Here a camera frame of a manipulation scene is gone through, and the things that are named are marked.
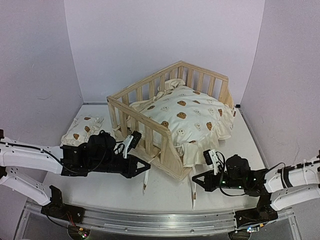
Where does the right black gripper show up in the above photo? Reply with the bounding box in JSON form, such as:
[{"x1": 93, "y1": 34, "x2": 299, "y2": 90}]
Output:
[{"x1": 192, "y1": 170, "x2": 246, "y2": 193}]

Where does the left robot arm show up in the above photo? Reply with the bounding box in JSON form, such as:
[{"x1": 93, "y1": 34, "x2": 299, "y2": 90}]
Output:
[{"x1": 0, "y1": 130, "x2": 151, "y2": 219}]

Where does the bear print cushion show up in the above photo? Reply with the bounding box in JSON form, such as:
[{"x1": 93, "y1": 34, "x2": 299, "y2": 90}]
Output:
[{"x1": 109, "y1": 77, "x2": 237, "y2": 211}]

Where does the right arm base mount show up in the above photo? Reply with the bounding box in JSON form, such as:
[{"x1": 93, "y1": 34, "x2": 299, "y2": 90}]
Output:
[{"x1": 234, "y1": 194, "x2": 278, "y2": 229}]

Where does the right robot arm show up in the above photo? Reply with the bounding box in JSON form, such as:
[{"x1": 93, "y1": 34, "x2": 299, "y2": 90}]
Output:
[{"x1": 192, "y1": 150, "x2": 320, "y2": 222}]

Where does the small bear print pillow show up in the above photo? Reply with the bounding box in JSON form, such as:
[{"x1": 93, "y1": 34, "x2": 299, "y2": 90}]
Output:
[{"x1": 61, "y1": 115, "x2": 104, "y2": 147}]

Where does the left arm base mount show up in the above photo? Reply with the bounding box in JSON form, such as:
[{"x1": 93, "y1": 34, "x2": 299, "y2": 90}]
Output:
[{"x1": 41, "y1": 185, "x2": 85, "y2": 224}]

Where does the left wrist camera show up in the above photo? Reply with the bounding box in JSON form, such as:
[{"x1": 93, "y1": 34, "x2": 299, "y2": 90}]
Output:
[{"x1": 122, "y1": 131, "x2": 142, "y2": 159}]

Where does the aluminium front rail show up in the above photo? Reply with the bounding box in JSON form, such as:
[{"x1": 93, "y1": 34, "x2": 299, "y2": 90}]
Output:
[{"x1": 23, "y1": 194, "x2": 296, "y2": 232}]

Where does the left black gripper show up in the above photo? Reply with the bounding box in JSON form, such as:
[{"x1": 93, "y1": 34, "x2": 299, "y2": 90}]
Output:
[{"x1": 88, "y1": 154, "x2": 151, "y2": 180}]

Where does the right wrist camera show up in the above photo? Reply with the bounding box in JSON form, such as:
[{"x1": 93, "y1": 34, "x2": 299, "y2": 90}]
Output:
[{"x1": 203, "y1": 149, "x2": 224, "y2": 175}]

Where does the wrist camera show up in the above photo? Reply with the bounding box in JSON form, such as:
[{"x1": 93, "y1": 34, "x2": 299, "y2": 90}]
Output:
[
  {"x1": 203, "y1": 149, "x2": 224, "y2": 175},
  {"x1": 122, "y1": 131, "x2": 142, "y2": 159}
]

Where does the wooden pet bed frame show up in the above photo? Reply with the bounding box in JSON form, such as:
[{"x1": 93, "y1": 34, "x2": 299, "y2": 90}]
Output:
[{"x1": 107, "y1": 61, "x2": 236, "y2": 181}]

